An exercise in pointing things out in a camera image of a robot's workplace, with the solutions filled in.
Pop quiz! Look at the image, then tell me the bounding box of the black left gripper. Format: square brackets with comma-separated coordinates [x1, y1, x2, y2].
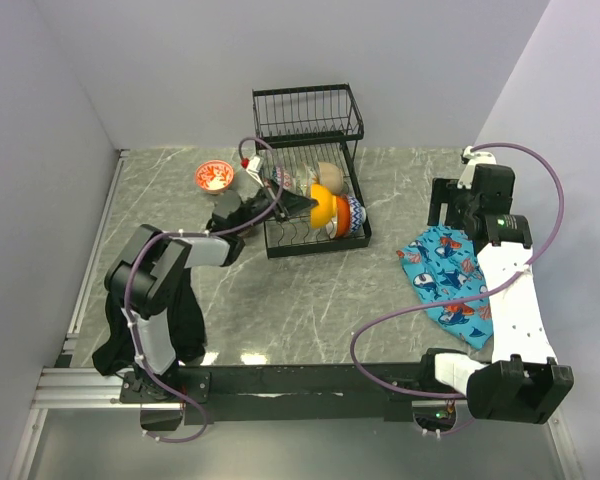
[234, 178, 317, 235]

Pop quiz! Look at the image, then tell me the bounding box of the cream floral seahorse bowl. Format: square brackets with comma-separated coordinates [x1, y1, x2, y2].
[295, 163, 320, 196]

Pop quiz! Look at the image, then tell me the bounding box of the blue triangle pattern bowl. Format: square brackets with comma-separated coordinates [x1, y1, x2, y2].
[272, 166, 296, 193]

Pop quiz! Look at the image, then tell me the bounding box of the orange bowl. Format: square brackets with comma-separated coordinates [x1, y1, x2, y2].
[310, 183, 337, 229]

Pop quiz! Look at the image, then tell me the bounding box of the beige bowl white inside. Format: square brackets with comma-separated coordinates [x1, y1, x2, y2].
[317, 162, 344, 195]

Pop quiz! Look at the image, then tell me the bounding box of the white pinkish bowl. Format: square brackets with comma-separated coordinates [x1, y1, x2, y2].
[325, 196, 351, 239]

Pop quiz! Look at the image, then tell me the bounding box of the red pattern blue zigzag bowl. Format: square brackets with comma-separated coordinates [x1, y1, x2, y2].
[345, 195, 366, 236]

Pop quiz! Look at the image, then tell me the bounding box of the red floral bowl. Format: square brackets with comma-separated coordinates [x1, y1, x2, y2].
[194, 160, 234, 195]

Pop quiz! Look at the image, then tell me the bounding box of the grey leaf pattern bowl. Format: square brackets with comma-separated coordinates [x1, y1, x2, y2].
[230, 222, 259, 238]

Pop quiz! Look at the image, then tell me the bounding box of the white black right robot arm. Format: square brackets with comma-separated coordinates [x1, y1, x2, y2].
[418, 160, 574, 424]

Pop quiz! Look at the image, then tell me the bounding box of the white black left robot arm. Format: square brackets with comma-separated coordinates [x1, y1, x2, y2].
[92, 181, 318, 402]

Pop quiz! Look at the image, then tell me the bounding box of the black two-tier dish rack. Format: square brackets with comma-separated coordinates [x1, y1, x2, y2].
[252, 84, 372, 259]

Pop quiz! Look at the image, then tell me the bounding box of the blue shark print cloth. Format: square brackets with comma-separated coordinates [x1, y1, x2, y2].
[397, 225, 493, 350]

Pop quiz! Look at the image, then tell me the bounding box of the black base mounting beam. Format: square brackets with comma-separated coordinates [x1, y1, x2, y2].
[119, 360, 460, 430]

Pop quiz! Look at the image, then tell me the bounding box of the black cloth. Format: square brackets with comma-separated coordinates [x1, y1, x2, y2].
[92, 280, 207, 376]

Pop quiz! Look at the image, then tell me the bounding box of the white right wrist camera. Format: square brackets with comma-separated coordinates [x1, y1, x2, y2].
[457, 146, 497, 190]

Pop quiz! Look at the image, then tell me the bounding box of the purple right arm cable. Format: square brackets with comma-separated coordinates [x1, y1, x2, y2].
[350, 142, 565, 437]

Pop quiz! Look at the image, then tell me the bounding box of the aluminium frame rail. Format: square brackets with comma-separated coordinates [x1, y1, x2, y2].
[29, 367, 561, 409]

